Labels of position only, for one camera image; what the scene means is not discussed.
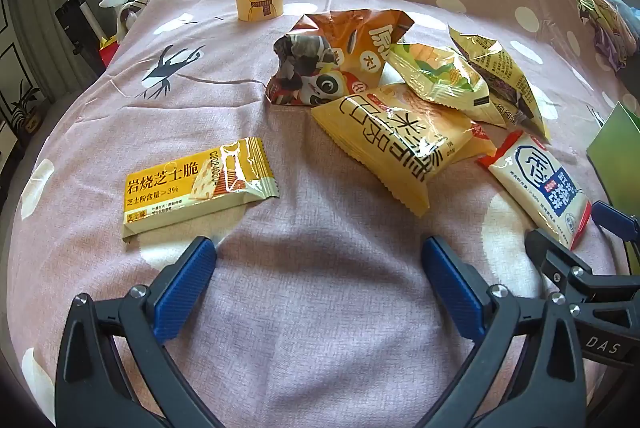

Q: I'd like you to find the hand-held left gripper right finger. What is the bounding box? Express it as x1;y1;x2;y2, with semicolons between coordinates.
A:
421;235;588;428

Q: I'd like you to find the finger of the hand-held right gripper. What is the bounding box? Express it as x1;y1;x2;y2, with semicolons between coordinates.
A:
525;228;640;309
591;201;640;255

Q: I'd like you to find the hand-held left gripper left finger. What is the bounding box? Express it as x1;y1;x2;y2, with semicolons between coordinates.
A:
54;235;226;428

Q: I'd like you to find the white red snack packet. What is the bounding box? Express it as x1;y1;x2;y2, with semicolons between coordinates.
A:
476;130;593;251

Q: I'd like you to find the green cardboard box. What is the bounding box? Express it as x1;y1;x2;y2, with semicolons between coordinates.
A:
586;102;640;276

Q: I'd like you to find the yellow cheese cracker packet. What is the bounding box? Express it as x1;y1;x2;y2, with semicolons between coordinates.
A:
122;137;281;243

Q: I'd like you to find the yellow rice cracker packet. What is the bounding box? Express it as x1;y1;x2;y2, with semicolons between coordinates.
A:
311;82;496;217

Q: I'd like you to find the green yellow corn snack packet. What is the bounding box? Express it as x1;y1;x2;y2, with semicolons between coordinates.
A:
387;42;506;126

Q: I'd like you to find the orange panda snack bag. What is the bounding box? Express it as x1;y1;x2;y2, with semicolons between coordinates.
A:
264;9;416;107

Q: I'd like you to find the pink dotted bed sheet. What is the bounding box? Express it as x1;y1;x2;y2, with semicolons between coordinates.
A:
0;0;640;428

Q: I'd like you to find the silver yellow nut packet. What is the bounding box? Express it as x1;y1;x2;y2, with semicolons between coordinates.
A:
447;25;552;143

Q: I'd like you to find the stack of folded cloths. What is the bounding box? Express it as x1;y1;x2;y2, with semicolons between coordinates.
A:
560;0;640;71

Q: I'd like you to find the potted plant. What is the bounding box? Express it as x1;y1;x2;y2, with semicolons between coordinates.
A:
0;85;43;139

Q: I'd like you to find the red bag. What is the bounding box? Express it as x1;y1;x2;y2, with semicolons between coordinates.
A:
99;36;121;67

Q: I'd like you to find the black upright vacuum cleaner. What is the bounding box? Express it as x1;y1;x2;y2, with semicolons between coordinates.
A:
30;0;108;68

